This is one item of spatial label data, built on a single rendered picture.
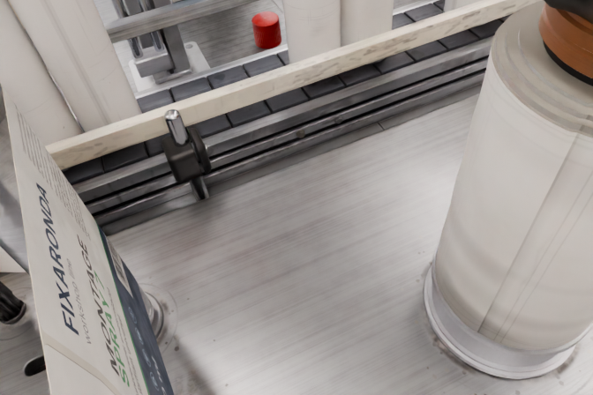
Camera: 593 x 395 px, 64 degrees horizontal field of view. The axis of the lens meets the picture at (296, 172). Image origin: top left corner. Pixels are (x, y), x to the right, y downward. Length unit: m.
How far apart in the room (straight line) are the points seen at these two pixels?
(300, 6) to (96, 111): 0.19
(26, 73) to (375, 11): 0.29
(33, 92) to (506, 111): 0.33
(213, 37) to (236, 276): 0.39
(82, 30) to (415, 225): 0.27
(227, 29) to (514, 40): 0.51
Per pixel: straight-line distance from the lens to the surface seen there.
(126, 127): 0.40
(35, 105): 0.41
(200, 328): 0.32
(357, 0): 0.45
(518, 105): 0.17
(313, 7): 0.42
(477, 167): 0.20
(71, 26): 0.38
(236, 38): 0.64
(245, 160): 0.45
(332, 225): 0.34
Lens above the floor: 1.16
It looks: 48 degrees down
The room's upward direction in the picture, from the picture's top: 7 degrees counter-clockwise
